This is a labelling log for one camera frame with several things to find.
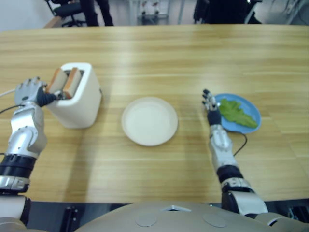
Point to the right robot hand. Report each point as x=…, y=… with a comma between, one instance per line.
x=214, y=116

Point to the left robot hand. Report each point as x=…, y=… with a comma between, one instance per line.
x=27, y=93

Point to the bread slice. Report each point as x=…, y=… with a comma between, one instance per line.
x=72, y=83
x=57, y=79

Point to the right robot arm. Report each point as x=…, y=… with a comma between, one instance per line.
x=223, y=149

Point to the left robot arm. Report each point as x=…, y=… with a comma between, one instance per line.
x=23, y=135

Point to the green lettuce leaf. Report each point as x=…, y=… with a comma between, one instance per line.
x=235, y=112

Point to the blue plate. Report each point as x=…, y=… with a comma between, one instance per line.
x=251, y=108

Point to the cream toaster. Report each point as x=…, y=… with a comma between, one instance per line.
x=82, y=106

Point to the white plate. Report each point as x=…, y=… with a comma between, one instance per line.
x=149, y=120

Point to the black office chair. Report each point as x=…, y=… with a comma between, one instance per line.
x=67, y=12

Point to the person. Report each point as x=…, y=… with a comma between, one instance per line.
x=222, y=10
x=93, y=13

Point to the robot body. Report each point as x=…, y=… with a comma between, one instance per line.
x=173, y=220

